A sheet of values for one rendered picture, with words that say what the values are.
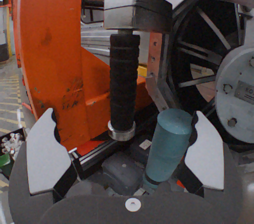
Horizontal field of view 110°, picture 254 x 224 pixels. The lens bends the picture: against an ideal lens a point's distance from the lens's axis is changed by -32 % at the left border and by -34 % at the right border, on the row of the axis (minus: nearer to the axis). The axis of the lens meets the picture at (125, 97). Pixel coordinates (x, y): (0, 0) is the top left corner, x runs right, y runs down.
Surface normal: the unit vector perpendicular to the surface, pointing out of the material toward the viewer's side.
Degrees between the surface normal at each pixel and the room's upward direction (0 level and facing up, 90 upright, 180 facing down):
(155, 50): 90
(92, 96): 90
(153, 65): 90
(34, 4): 90
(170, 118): 0
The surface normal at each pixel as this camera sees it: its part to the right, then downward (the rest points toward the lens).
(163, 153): -0.60, 0.32
